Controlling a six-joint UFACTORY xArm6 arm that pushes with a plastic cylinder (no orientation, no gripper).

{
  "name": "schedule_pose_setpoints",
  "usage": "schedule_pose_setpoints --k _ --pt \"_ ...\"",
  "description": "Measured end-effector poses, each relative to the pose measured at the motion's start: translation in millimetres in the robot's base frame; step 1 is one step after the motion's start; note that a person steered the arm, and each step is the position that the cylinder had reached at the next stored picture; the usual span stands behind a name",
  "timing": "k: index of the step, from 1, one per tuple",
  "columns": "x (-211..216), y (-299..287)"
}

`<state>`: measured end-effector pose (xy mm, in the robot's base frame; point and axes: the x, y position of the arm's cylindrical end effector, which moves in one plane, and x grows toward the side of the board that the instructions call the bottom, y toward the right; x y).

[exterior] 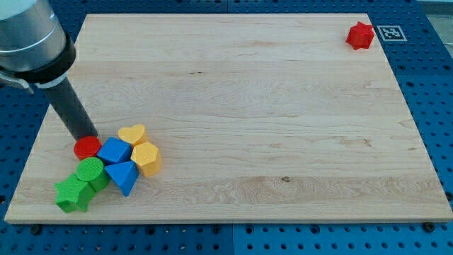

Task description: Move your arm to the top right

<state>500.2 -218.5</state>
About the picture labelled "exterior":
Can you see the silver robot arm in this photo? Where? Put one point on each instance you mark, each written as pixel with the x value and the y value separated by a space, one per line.
pixel 35 49

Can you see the wooden board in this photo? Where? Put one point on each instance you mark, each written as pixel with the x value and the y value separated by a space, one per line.
pixel 259 118

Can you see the yellow hexagon block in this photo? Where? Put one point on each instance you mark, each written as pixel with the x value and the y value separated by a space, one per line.
pixel 147 158

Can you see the yellow heart block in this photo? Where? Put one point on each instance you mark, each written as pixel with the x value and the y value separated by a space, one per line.
pixel 134 135

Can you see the blue triangle block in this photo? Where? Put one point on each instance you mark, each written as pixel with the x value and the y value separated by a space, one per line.
pixel 124 175

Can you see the blue cube block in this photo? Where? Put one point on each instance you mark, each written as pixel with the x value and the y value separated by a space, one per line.
pixel 114 151

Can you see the green cylinder block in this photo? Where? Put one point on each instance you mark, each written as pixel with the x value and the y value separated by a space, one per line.
pixel 91 170

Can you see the red cylinder block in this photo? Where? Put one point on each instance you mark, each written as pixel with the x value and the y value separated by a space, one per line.
pixel 87 146

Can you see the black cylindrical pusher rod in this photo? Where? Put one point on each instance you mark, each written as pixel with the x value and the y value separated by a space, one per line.
pixel 68 107

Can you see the red star block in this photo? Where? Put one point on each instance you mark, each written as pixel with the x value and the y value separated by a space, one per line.
pixel 360 36

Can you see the green star block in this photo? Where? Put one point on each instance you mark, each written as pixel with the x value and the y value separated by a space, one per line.
pixel 73 194

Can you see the white fiducial marker tag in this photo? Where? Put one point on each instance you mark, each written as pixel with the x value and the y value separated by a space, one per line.
pixel 391 33

